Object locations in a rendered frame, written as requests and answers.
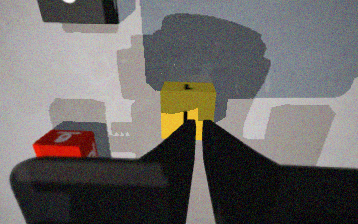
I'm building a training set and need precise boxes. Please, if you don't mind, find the red block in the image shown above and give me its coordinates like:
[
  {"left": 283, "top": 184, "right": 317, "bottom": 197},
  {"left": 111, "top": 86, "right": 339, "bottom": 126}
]
[{"left": 32, "top": 129, "right": 98, "bottom": 157}]

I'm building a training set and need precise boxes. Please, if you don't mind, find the yellow block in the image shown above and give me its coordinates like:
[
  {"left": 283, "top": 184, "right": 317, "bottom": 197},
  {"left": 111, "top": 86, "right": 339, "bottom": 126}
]
[{"left": 160, "top": 81, "right": 216, "bottom": 140}]

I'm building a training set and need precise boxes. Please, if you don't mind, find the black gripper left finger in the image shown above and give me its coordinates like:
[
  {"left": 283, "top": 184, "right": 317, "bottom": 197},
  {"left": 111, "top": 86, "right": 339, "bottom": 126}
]
[{"left": 10, "top": 119, "right": 196, "bottom": 224}]

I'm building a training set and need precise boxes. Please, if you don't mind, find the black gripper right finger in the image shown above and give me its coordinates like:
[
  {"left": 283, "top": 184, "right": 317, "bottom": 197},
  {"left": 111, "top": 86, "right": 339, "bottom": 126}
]
[{"left": 202, "top": 120, "right": 358, "bottom": 224}]

